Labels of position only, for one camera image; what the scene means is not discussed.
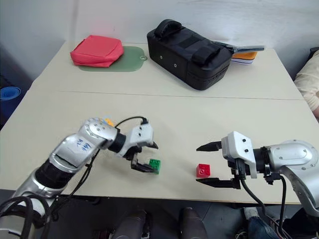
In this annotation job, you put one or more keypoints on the green toy brick cube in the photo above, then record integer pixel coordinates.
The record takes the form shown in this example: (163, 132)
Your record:
(155, 165)

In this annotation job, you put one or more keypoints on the white shoe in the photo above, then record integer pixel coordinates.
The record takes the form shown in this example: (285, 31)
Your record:
(251, 212)

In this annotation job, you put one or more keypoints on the blue jeans leg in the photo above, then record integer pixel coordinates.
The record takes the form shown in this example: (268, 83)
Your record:
(261, 229)

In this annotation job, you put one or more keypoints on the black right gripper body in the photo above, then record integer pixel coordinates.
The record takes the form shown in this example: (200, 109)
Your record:
(240, 170)

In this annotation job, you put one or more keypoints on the black padded bag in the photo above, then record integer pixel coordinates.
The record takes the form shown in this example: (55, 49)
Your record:
(184, 54)

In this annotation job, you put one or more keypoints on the black chair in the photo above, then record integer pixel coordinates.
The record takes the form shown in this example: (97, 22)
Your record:
(313, 52)

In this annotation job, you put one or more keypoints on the dark rounded shape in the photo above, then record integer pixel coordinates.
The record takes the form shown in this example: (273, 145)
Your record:
(130, 225)
(192, 224)

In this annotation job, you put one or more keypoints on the blue rolled mat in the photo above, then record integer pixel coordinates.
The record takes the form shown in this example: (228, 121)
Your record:
(8, 98)

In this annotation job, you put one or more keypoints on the red fabric pouch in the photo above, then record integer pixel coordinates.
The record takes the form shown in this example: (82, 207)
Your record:
(97, 51)

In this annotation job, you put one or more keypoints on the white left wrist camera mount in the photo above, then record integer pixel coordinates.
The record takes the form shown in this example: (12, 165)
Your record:
(142, 136)

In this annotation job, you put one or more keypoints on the green flat mat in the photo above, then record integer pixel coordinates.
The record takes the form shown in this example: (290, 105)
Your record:
(129, 61)

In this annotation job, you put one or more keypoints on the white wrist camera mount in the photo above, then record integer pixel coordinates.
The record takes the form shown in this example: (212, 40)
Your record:
(238, 147)
(142, 136)

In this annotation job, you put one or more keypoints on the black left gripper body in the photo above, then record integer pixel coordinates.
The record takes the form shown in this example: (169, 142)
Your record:
(135, 152)

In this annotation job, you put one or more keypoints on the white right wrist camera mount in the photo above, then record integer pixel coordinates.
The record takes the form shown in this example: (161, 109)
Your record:
(238, 147)

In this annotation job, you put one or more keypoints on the person in beige clothing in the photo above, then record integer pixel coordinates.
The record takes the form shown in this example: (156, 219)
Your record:
(309, 79)

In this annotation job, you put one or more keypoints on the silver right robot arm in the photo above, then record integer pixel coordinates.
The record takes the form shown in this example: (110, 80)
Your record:
(294, 154)

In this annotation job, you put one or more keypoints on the yellow toy brick cube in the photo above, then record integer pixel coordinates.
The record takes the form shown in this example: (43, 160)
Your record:
(109, 121)

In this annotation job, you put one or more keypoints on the dark grey flat object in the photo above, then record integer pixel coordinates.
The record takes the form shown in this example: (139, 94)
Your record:
(249, 47)

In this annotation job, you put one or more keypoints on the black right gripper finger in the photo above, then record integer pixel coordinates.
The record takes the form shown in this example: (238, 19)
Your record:
(211, 147)
(221, 183)

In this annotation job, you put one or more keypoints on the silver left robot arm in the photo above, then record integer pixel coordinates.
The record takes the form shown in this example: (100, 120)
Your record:
(74, 149)

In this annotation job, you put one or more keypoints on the red toy brick cube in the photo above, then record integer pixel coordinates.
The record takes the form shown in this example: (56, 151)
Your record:
(203, 170)

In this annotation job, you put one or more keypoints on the orange white striped box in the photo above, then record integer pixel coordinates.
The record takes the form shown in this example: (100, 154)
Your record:
(244, 57)

